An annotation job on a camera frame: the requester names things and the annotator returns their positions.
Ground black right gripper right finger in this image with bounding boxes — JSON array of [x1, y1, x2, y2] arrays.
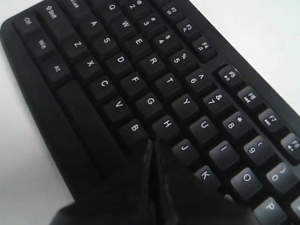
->
[[153, 139, 258, 225]]

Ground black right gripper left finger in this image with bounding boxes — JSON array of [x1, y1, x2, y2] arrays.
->
[[50, 140, 155, 225]]

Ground black acer keyboard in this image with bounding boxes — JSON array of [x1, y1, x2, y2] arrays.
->
[[0, 0, 300, 225]]

